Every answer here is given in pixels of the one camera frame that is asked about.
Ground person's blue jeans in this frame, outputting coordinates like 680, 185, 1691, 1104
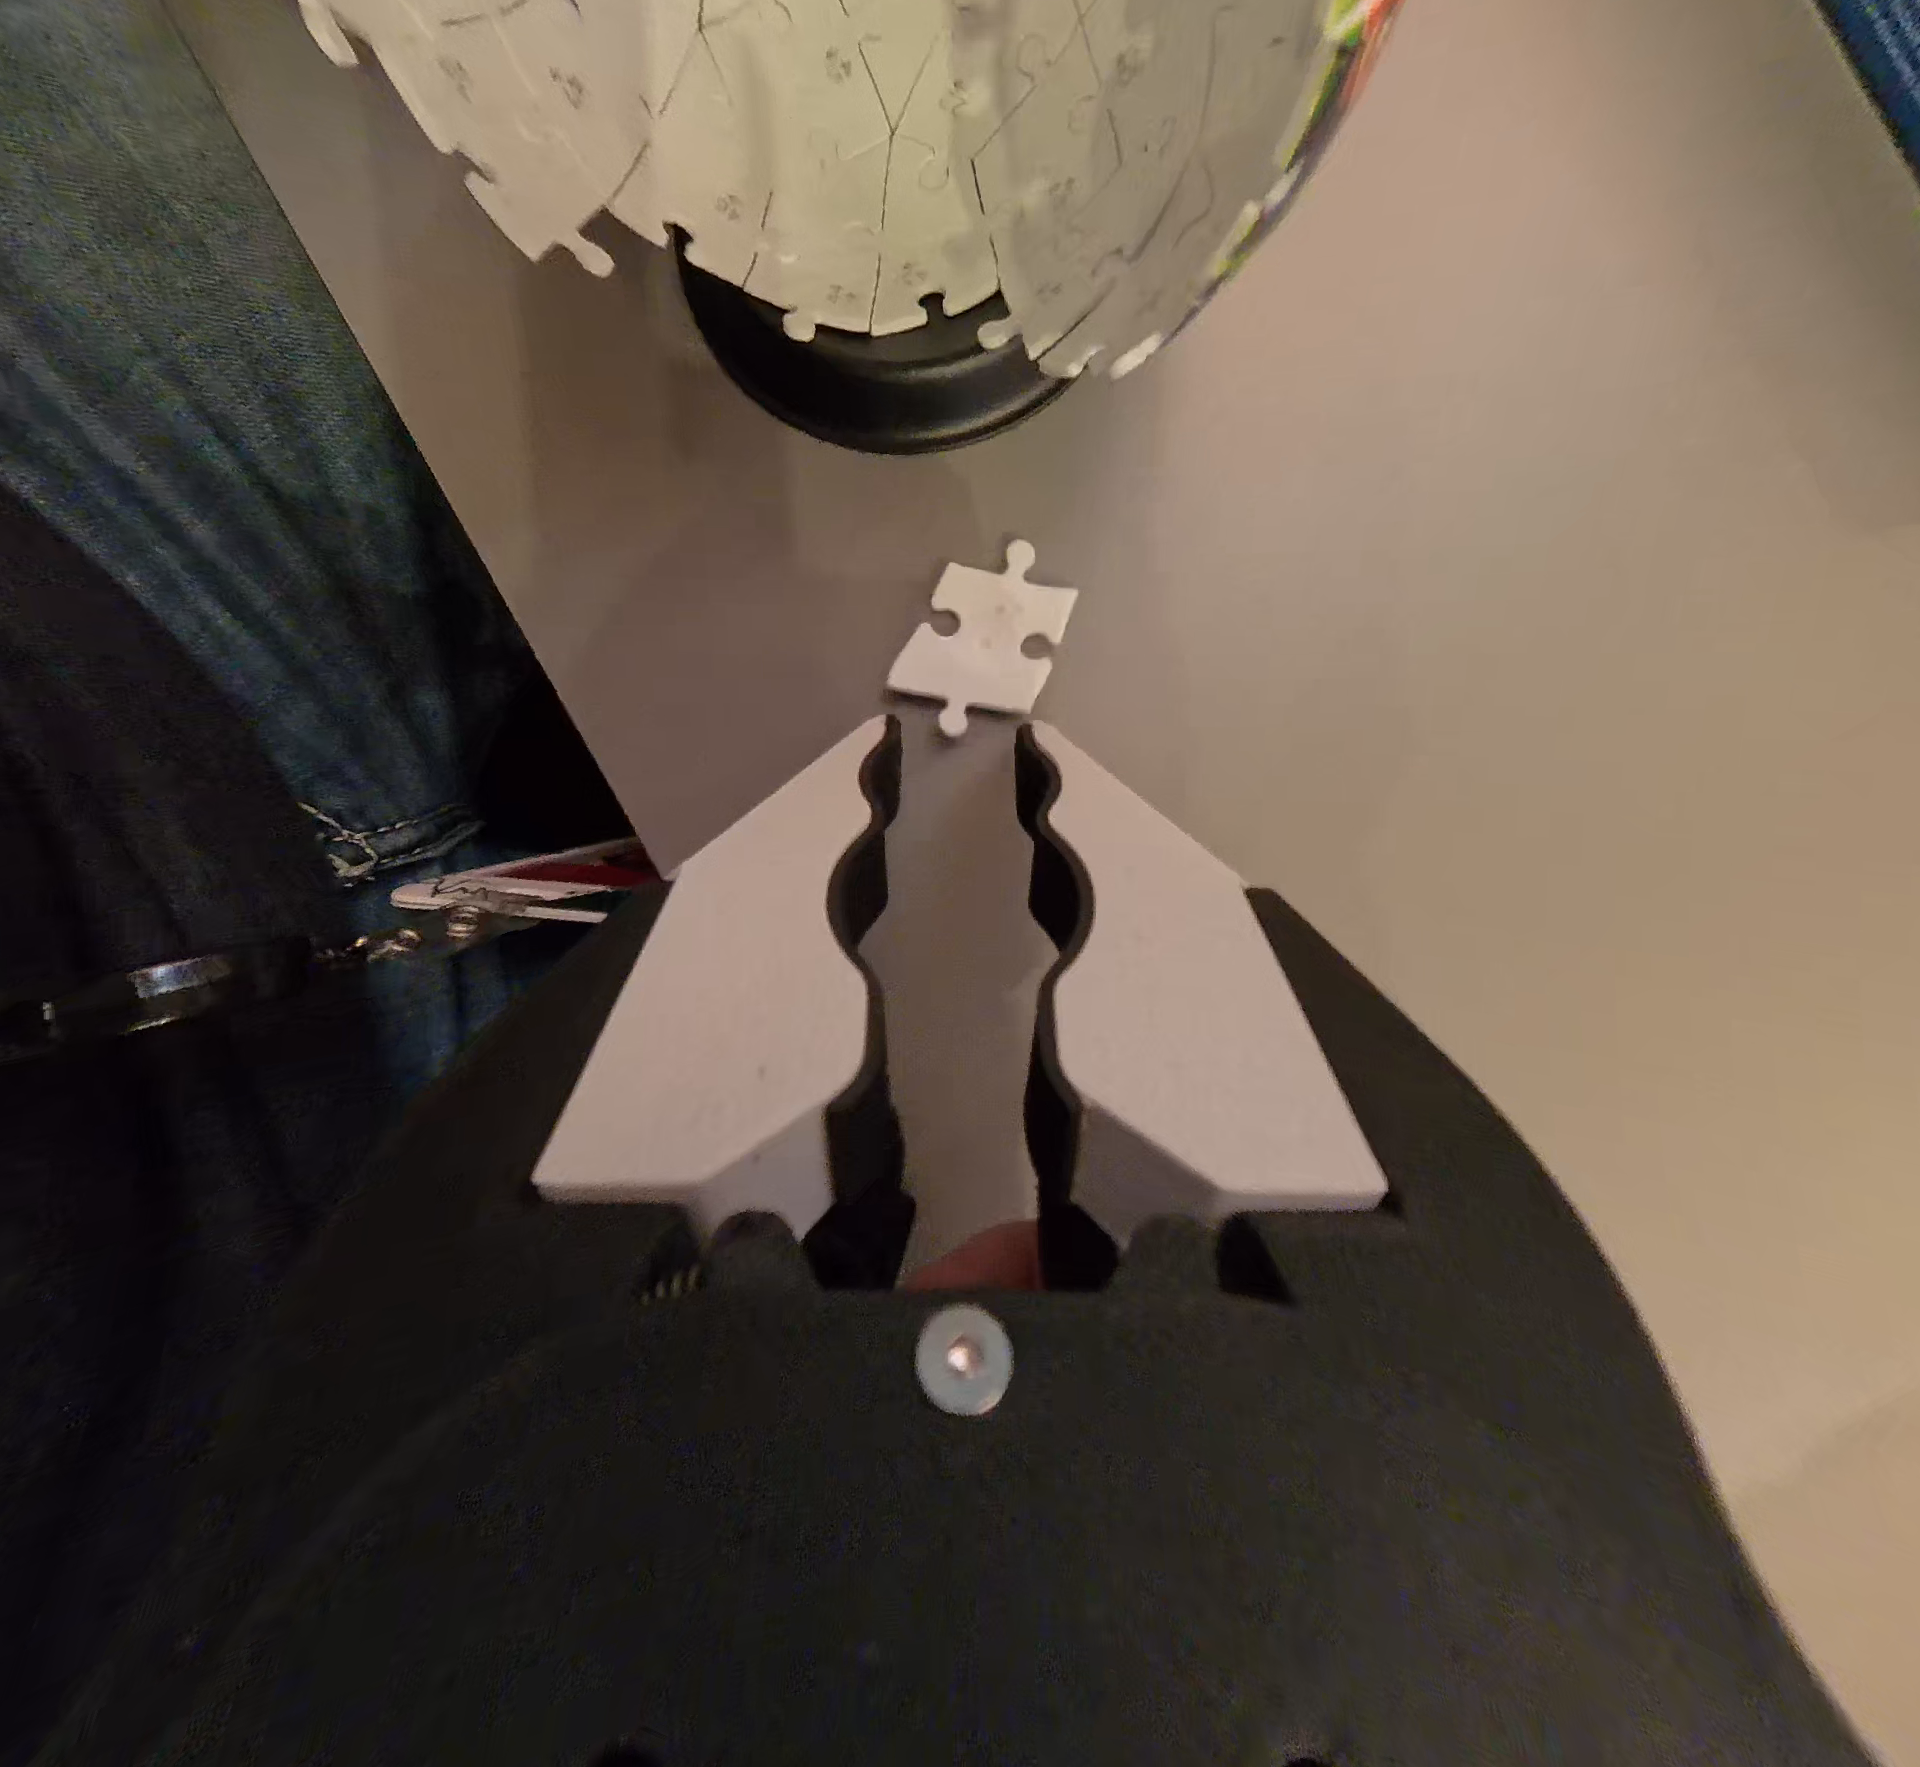
0, 0, 645, 1079

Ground blue puzzle box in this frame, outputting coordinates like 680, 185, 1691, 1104
1733, 0, 1920, 185

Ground red white badge card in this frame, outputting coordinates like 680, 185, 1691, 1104
384, 832, 656, 927

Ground colourful puzzle ball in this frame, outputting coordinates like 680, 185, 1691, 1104
167, 0, 1466, 379

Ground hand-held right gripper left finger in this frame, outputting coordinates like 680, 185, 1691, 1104
531, 716, 904, 1237

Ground round black ball stand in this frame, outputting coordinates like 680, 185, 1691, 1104
675, 231, 1075, 458

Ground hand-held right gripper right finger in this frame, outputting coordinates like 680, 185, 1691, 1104
1014, 721, 1390, 1246

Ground white jigsaw piece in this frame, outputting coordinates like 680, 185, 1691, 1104
885, 541, 1081, 746

